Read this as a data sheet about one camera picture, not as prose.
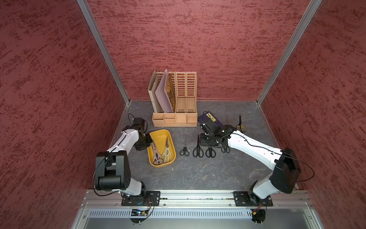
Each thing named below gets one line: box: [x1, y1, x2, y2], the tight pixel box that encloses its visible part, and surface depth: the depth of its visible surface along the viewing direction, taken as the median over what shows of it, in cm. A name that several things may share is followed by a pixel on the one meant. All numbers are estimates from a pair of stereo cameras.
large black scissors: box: [192, 134, 204, 158], surface depth 94 cm
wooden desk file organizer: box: [152, 71, 198, 128], surface depth 106 cm
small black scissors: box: [179, 140, 190, 157], surface depth 94 cm
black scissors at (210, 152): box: [205, 146, 217, 158], surface depth 94 cm
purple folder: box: [154, 68, 173, 114], surface depth 94 cm
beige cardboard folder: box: [147, 69, 162, 114], surface depth 92 cm
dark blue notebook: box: [197, 110, 224, 126], surface depth 112 cm
